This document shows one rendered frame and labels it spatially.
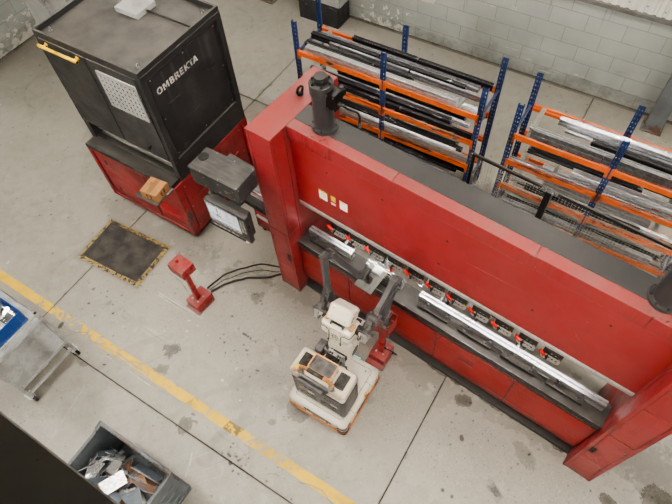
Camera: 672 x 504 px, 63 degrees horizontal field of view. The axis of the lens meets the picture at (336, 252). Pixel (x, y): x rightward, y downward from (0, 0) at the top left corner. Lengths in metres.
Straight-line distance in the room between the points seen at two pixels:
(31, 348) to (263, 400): 2.33
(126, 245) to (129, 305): 0.80
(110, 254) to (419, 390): 3.78
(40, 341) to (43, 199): 2.22
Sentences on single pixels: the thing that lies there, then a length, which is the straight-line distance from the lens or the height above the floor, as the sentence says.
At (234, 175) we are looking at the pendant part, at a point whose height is 1.95.
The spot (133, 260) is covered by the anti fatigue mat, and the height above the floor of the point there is 0.01.
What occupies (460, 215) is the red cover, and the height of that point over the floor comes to 2.30.
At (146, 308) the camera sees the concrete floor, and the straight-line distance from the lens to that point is 6.34.
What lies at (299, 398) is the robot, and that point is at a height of 0.28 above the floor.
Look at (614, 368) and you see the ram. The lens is 4.29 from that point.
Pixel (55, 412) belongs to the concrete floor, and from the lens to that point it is 6.24.
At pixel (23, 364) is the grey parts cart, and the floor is 0.33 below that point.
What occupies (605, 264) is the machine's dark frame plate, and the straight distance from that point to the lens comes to 3.75.
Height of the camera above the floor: 5.24
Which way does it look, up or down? 57 degrees down
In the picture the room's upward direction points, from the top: 5 degrees counter-clockwise
